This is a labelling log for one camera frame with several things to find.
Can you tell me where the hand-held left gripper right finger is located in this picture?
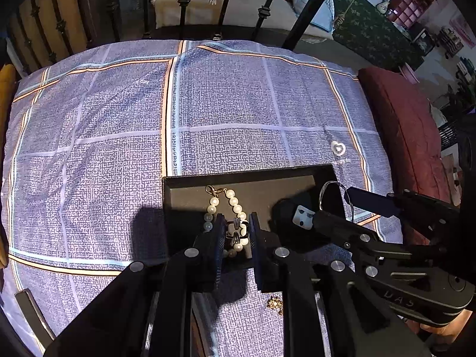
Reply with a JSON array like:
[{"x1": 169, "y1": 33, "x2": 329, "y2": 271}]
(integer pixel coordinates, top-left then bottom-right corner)
[{"x1": 248, "y1": 212, "x2": 434, "y2": 357}]

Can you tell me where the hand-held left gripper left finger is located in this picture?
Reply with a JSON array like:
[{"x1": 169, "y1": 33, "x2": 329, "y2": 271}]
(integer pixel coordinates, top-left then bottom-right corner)
[{"x1": 43, "y1": 213, "x2": 227, "y2": 357}]

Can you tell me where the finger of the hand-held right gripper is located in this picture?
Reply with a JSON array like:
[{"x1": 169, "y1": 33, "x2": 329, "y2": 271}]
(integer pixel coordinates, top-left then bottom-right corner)
[
  {"x1": 312, "y1": 210, "x2": 447, "y2": 280},
  {"x1": 345, "y1": 187, "x2": 464, "y2": 247}
]

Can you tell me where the acrylic charm keychain silver ring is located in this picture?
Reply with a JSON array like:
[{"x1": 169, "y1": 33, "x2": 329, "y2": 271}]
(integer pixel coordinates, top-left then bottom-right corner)
[{"x1": 292, "y1": 180, "x2": 355, "y2": 231}]

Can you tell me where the pearl bracelet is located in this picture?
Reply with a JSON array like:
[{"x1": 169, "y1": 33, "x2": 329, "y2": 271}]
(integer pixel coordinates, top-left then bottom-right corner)
[{"x1": 203, "y1": 186, "x2": 250, "y2": 259}]

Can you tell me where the black jewelry tray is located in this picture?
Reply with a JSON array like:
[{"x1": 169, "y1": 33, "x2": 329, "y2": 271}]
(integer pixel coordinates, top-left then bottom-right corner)
[{"x1": 162, "y1": 164, "x2": 358, "y2": 270}]

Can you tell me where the small gold brooch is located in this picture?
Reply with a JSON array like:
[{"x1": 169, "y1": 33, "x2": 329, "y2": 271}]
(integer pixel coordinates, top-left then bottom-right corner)
[{"x1": 267, "y1": 295, "x2": 285, "y2": 315}]

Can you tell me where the person's right hand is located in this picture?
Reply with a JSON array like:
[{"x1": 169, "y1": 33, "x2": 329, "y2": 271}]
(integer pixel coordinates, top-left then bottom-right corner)
[{"x1": 420, "y1": 310, "x2": 473, "y2": 346}]

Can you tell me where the maroon cushion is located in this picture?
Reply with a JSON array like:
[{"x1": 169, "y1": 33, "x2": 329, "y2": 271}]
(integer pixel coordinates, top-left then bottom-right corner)
[{"x1": 357, "y1": 67, "x2": 462, "y2": 246}]

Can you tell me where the blue plaid blanket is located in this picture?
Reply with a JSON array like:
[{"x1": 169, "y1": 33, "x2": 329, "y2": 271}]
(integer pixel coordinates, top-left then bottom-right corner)
[{"x1": 0, "y1": 39, "x2": 404, "y2": 357}]

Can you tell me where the green patterned cloth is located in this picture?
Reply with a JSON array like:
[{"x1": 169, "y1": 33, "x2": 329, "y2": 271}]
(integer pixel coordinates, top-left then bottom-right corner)
[{"x1": 331, "y1": 0, "x2": 425, "y2": 71}]

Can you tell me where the red cabinet shelf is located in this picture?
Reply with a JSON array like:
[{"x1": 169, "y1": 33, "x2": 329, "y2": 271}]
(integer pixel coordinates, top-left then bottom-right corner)
[{"x1": 387, "y1": 0, "x2": 439, "y2": 28}]

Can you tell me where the light blue pillow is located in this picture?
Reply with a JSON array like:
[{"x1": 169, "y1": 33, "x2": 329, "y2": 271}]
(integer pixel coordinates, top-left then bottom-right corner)
[{"x1": 290, "y1": 0, "x2": 335, "y2": 30}]

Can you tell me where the cream quilt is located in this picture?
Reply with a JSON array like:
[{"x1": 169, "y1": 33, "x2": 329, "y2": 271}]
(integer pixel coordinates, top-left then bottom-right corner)
[{"x1": 152, "y1": 0, "x2": 335, "y2": 41}]

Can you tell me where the mustard cushion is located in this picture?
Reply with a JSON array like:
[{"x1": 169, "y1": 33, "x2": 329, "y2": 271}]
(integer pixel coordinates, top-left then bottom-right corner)
[{"x1": 0, "y1": 63, "x2": 17, "y2": 268}]

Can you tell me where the wooden panel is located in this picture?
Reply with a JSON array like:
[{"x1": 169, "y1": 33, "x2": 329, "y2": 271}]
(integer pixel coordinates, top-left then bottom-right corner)
[{"x1": 11, "y1": 0, "x2": 93, "y2": 68}]

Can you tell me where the black iron bed frame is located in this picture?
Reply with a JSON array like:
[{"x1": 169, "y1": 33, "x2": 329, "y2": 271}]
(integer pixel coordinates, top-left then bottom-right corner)
[{"x1": 7, "y1": 0, "x2": 346, "y2": 68}]

